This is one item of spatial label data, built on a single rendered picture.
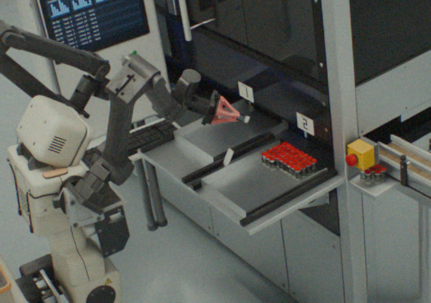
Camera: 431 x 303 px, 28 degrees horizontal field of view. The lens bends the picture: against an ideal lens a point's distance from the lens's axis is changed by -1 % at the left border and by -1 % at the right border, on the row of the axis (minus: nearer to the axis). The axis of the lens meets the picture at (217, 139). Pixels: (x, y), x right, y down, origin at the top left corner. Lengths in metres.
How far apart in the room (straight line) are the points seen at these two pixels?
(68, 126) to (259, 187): 0.74
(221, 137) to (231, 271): 0.93
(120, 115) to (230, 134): 1.05
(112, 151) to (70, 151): 0.20
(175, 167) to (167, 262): 1.06
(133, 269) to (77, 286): 1.33
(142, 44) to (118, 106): 1.26
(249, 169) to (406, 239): 0.68
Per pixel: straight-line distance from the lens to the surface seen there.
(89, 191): 2.43
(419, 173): 2.83
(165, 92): 2.37
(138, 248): 4.19
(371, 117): 2.86
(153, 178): 3.83
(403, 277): 3.39
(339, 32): 2.63
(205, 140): 3.19
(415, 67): 2.94
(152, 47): 3.46
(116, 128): 2.27
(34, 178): 2.52
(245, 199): 2.85
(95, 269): 2.75
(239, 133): 3.21
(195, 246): 4.12
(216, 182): 2.95
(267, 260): 3.66
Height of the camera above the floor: 2.53
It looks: 31 degrees down
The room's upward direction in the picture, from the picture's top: 9 degrees counter-clockwise
